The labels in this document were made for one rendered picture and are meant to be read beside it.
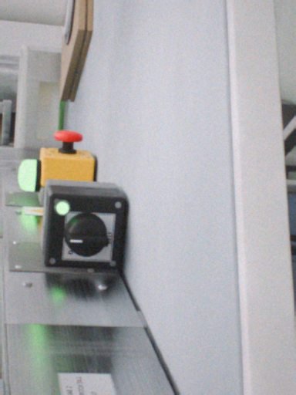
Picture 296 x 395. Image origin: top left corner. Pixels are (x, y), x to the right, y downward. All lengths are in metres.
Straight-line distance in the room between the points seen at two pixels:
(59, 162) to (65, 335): 0.48
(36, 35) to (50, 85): 3.56
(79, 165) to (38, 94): 0.50
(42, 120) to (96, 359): 1.03
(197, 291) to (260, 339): 0.11
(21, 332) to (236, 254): 0.27
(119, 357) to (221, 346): 0.17
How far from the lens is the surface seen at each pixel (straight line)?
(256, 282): 0.54
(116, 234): 0.94
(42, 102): 1.70
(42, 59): 1.69
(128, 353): 0.74
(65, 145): 1.23
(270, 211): 0.56
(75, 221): 0.92
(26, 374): 0.69
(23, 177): 1.23
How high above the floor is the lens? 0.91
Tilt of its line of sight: 11 degrees down
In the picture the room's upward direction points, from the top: 87 degrees counter-clockwise
